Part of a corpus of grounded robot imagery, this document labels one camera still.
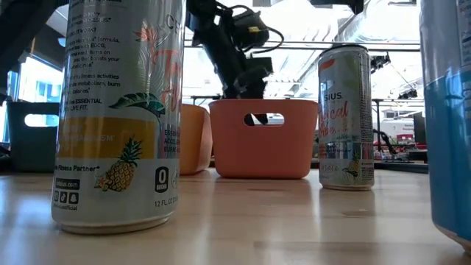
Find distant black fixture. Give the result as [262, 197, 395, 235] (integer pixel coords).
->
[370, 52, 392, 74]
[397, 88, 419, 100]

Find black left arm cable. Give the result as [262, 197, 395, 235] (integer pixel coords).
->
[253, 26, 285, 56]

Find black monitor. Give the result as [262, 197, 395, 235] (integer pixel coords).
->
[413, 111, 427, 145]

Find blue white Spindrift can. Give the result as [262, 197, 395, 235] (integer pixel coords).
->
[419, 0, 471, 257]

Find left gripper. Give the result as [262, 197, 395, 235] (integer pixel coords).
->
[224, 54, 275, 127]

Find distant black rig frame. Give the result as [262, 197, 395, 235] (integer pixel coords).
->
[371, 97, 424, 152]

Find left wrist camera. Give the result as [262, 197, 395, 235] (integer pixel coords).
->
[233, 9, 272, 51]

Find orange plastic bin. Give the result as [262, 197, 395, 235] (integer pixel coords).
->
[208, 98, 319, 180]

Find teal plastic bin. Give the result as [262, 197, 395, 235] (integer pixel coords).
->
[6, 101, 60, 174]

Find tall white Celsius can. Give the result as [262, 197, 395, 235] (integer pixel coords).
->
[318, 44, 375, 191]
[51, 0, 185, 236]

